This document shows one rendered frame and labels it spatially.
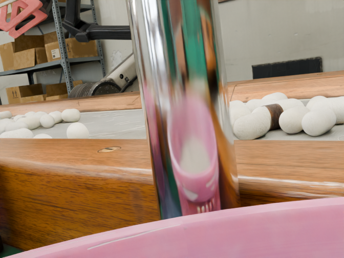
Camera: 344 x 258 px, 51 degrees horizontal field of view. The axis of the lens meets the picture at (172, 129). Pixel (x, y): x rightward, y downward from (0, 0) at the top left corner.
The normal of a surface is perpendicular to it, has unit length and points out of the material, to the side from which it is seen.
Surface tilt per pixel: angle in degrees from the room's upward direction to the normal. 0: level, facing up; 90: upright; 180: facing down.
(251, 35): 90
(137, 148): 0
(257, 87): 45
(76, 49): 90
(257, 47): 90
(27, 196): 90
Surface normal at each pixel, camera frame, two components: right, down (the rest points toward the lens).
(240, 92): -0.52, -0.54
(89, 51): 0.80, -0.02
